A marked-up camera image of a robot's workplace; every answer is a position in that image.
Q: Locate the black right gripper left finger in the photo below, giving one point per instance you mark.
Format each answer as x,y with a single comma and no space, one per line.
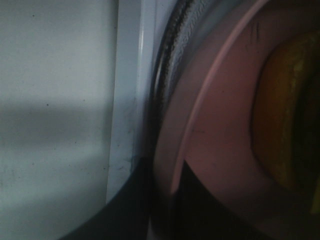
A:
126,216

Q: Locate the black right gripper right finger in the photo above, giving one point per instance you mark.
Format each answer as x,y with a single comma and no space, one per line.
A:
200,216

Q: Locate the pink round plate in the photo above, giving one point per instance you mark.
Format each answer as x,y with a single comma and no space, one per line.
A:
208,126

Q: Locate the toy hamburger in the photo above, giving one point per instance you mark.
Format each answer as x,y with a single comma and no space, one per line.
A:
285,123

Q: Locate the white microwave oven body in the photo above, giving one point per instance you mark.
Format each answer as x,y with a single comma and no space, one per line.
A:
75,90

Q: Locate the glass microwave turntable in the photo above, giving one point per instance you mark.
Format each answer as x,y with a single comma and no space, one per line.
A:
190,27

